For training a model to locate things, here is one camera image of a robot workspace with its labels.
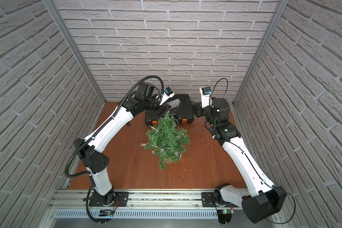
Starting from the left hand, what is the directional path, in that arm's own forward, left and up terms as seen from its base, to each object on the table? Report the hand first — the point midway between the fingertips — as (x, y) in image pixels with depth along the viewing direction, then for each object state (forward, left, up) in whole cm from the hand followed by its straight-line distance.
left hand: (171, 102), depth 76 cm
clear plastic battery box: (-1, -1, 0) cm, 1 cm away
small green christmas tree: (-23, +2, -1) cm, 23 cm away
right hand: (-3, -14, +6) cm, 16 cm away
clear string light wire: (-22, +9, -14) cm, 28 cm away
